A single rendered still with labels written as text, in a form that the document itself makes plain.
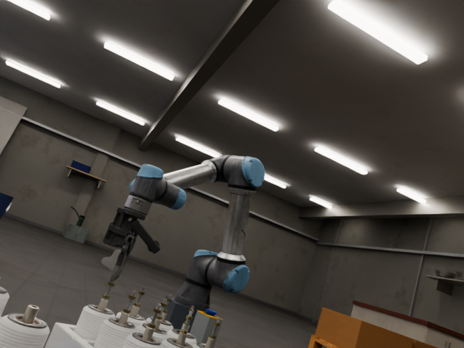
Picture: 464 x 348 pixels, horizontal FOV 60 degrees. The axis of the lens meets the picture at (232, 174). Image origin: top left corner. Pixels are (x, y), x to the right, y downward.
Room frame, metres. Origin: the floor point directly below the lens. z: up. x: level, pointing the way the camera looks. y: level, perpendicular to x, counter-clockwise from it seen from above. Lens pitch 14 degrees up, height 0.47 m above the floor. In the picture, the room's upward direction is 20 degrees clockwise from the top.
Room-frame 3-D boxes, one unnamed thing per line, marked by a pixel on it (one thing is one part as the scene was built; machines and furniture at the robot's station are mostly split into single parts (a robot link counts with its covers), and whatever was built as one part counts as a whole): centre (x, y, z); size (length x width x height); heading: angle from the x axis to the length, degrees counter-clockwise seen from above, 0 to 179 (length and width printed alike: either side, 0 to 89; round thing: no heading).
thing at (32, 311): (0.87, 0.28, 0.26); 0.02 x 0.02 x 0.03
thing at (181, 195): (1.33, 0.19, 0.65); 0.11 x 0.11 x 0.08; 48
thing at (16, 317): (0.87, 0.28, 0.25); 0.08 x 0.08 x 0.01
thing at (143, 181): (1.25, 0.24, 0.65); 0.09 x 0.08 x 0.11; 138
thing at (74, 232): (10.57, 3.30, 0.38); 0.79 x 0.63 x 0.76; 17
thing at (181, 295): (1.73, -0.02, 0.35); 0.15 x 0.15 x 0.10
